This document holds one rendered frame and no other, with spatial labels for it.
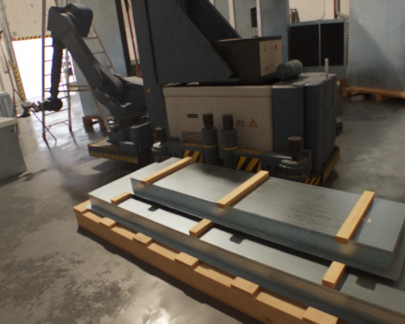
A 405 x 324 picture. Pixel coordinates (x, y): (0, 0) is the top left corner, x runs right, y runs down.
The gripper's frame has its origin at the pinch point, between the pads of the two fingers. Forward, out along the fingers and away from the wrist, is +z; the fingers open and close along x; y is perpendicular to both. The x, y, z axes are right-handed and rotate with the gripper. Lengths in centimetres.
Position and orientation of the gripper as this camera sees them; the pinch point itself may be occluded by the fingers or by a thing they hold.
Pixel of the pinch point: (26, 109)
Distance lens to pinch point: 426.5
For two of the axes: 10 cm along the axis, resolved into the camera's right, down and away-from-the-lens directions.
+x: 6.3, 7.7, -1.2
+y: 5.2, -5.3, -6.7
